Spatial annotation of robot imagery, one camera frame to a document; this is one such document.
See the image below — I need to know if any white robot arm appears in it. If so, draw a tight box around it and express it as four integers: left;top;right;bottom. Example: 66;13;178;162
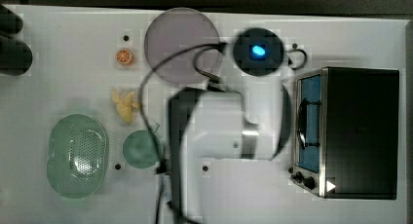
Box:
168;27;289;224

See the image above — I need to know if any green oval strainer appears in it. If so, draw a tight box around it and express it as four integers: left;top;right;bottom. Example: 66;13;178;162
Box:
47;114;109;199

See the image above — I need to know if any grey round plate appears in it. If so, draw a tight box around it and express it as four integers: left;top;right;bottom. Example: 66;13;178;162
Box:
144;8;220;85

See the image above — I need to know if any green cup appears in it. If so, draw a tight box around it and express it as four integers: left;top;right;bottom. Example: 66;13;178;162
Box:
123;122;163;169

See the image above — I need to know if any yellow peeled banana toy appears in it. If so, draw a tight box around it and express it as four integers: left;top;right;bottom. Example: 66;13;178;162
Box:
111;88;142;124

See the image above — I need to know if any orange slice toy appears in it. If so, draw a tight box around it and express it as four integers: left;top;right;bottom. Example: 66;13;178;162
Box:
115;49;134;65

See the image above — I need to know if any black toaster oven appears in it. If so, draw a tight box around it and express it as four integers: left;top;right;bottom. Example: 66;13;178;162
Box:
289;67;399;200

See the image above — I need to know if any black object at table edge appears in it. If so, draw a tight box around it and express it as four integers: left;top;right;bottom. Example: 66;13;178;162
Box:
0;6;33;76

